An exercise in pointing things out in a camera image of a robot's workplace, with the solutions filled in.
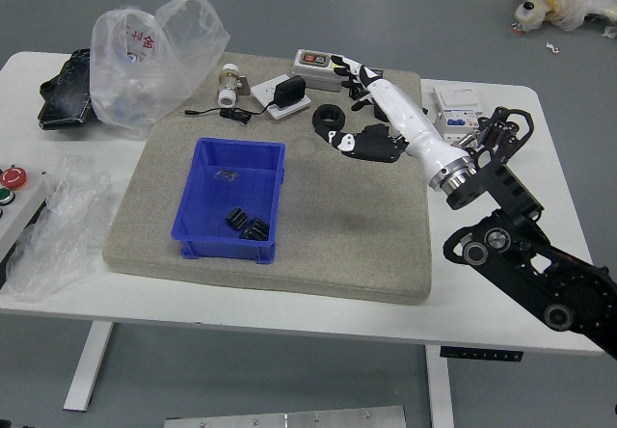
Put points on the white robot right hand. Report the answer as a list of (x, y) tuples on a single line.
[(405, 115)]

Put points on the big black nut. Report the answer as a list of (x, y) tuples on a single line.
[(319, 122)]

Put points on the black gear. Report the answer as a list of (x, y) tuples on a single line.
[(237, 218), (255, 229)]

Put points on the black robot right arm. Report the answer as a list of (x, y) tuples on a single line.
[(516, 259)]

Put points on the blue plastic box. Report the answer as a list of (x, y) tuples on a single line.
[(212, 201)]

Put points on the grey control box with buttons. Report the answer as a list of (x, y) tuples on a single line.
[(24, 206)]

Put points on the white circuit breaker blue label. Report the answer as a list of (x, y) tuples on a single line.
[(455, 124)]

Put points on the black capacitor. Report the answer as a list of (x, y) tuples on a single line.
[(512, 129), (484, 134), (507, 148), (496, 135)]

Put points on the black power adapter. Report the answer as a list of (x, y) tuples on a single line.
[(289, 90)]

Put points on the grey-brown foam mat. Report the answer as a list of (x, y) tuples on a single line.
[(313, 216)]

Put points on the white socket plate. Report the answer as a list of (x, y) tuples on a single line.
[(262, 93)]

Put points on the white paper scrap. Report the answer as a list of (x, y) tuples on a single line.
[(552, 47)]

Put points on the brass valve white fittings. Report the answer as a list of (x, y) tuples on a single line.
[(227, 83)]

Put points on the small clear bag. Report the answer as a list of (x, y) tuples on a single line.
[(226, 175)]

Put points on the black table height controller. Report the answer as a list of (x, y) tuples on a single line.
[(482, 355)]

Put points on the white plastic bag red print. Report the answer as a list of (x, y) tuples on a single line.
[(144, 86)]

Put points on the white table leg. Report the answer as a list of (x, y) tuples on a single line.
[(87, 365), (438, 394)]

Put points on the grey metal plate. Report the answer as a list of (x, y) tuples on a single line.
[(284, 418)]

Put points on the black pouch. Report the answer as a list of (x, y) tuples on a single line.
[(62, 95)]

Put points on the clear crumpled plastic bag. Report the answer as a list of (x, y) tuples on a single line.
[(62, 225)]

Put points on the white switch plate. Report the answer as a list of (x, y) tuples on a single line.
[(458, 96)]

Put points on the grey switch box two buttons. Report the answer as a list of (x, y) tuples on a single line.
[(313, 75)]

